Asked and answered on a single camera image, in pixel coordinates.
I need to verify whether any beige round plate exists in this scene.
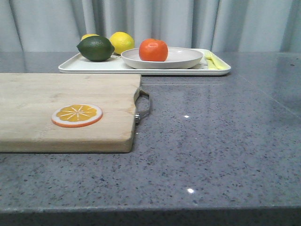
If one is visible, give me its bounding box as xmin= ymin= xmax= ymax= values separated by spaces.
xmin=121 ymin=47 xmax=203 ymax=69

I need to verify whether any orange fruit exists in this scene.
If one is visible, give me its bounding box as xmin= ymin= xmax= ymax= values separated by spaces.
xmin=139 ymin=39 xmax=168 ymax=62

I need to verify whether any white bear tray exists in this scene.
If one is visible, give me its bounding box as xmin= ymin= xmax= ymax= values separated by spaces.
xmin=58 ymin=48 xmax=231 ymax=76

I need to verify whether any orange slice toy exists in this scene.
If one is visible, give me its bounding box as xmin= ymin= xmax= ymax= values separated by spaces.
xmin=51 ymin=104 xmax=103 ymax=128

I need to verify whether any yellow lemon right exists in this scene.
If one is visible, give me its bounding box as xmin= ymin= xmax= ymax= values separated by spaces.
xmin=109 ymin=32 xmax=135 ymax=55

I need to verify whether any yellow lemon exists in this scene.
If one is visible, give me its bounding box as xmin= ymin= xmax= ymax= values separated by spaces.
xmin=109 ymin=32 xmax=135 ymax=55
xmin=81 ymin=33 xmax=99 ymax=40

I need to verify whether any yellow plastic fork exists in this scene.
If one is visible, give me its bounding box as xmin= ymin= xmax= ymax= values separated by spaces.
xmin=204 ymin=51 xmax=230 ymax=70

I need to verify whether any dark green lime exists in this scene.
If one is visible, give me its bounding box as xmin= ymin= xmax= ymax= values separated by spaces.
xmin=77 ymin=36 xmax=115 ymax=62

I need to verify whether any yellow lemon rear left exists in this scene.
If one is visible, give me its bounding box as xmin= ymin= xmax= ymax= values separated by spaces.
xmin=81 ymin=33 xmax=99 ymax=40

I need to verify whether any wooden cutting board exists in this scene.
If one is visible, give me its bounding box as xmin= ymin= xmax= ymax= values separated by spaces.
xmin=0 ymin=73 xmax=141 ymax=153

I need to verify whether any grey curtain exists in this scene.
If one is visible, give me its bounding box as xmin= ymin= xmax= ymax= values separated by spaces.
xmin=0 ymin=0 xmax=301 ymax=52

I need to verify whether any metal cutting board handle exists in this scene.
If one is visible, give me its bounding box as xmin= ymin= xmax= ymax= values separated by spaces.
xmin=135 ymin=89 xmax=151 ymax=124

